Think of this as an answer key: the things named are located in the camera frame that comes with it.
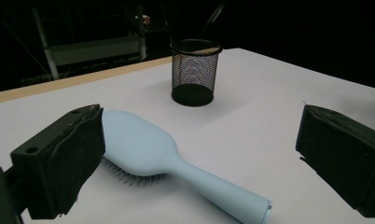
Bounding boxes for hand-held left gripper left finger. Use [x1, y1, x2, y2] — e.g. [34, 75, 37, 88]
[9, 104, 106, 220]

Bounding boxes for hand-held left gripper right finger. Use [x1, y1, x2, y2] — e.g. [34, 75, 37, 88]
[295, 104, 375, 218]

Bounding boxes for light blue hairbrush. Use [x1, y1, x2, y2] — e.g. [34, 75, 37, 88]
[100, 109, 273, 224]

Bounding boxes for black mesh pen cup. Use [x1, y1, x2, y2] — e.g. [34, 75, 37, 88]
[169, 38, 224, 107]

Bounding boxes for white table sheet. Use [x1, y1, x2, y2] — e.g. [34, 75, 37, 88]
[0, 47, 375, 224]

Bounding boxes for white frame desk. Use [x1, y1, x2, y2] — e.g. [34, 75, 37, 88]
[31, 7, 147, 81]

